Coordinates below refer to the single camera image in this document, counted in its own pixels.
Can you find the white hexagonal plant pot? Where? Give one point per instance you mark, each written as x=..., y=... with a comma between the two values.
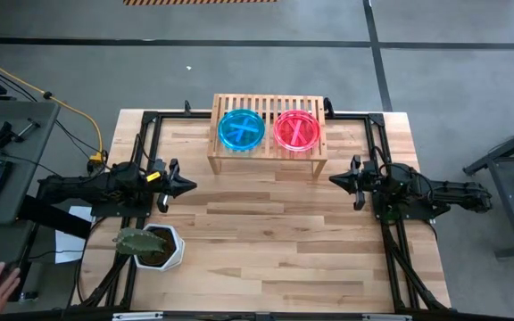
x=174, y=258

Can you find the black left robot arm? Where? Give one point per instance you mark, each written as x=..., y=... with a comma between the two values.
x=83, y=187

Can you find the black desk clamp tool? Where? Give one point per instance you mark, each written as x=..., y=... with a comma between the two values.
x=2, y=134

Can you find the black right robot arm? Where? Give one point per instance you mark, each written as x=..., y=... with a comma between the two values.
x=458, y=194

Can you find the green cactus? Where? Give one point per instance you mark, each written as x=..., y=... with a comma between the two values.
x=138, y=243

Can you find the dark grey metal table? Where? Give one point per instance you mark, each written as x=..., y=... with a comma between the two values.
x=507, y=147

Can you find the slatted wooden shelf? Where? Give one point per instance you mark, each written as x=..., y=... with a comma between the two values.
x=284, y=156

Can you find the black table clamp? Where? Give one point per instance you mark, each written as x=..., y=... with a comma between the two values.
x=329, y=107
x=188, y=107

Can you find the yellow label tag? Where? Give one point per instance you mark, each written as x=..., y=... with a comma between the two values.
x=153, y=177

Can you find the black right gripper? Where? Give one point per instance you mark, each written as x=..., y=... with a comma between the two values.
x=366, y=180

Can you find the grey desk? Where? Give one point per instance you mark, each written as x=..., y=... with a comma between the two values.
x=38, y=134

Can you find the silver metal bracket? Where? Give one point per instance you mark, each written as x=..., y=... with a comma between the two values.
x=386, y=317
x=136, y=316

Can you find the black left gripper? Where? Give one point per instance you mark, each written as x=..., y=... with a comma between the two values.
x=165, y=187

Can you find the black aluminium rig frame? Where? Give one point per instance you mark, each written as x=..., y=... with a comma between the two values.
x=355, y=117

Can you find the white paper sheet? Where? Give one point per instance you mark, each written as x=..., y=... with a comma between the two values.
x=67, y=249

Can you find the black flat bar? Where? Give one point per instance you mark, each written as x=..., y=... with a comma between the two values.
x=52, y=216

